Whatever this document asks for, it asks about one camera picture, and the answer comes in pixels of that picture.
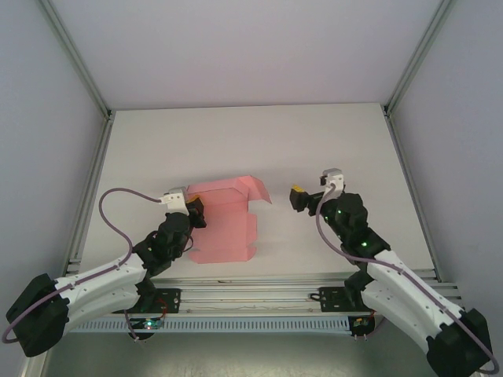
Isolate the left aluminium table edge rail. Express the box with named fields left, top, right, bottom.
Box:
left=19, top=111, right=116, bottom=377

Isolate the right aluminium frame post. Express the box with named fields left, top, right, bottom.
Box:
left=383, top=0, right=459, bottom=118

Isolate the right aluminium table edge rail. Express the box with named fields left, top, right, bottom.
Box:
left=383, top=104, right=486, bottom=377

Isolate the left aluminium frame post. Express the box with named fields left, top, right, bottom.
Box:
left=39, top=0, right=116, bottom=121

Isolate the pink paper box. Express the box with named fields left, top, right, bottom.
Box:
left=185, top=175, right=273, bottom=265

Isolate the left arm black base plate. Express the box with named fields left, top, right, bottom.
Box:
left=117, top=287, right=182, bottom=315

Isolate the slotted white cable duct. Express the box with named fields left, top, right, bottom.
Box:
left=68, top=316, right=353, bottom=335

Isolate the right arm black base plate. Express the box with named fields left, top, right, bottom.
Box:
left=318, top=286, right=370, bottom=314

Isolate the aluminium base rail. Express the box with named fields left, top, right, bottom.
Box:
left=64, top=276, right=467, bottom=317

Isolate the aluminium frame post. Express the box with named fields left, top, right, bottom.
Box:
left=39, top=0, right=116, bottom=121
left=383, top=0, right=459, bottom=118

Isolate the aluminium table edge rail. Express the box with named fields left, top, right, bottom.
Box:
left=383, top=104, right=486, bottom=377
left=19, top=111, right=116, bottom=377

